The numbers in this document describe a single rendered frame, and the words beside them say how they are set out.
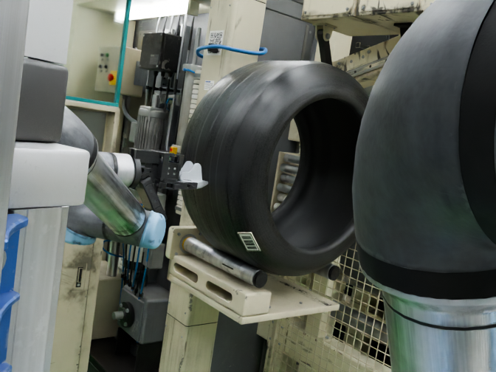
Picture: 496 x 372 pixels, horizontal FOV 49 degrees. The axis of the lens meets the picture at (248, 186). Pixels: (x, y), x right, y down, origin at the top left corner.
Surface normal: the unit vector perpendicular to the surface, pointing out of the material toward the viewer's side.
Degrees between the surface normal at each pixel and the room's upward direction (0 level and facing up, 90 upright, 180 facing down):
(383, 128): 103
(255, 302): 90
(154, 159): 90
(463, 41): 76
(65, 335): 90
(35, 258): 90
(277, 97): 60
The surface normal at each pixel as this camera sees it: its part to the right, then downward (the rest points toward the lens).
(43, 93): 0.83, 0.19
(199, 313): 0.62, 0.18
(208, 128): -0.70, -0.30
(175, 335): -0.77, -0.04
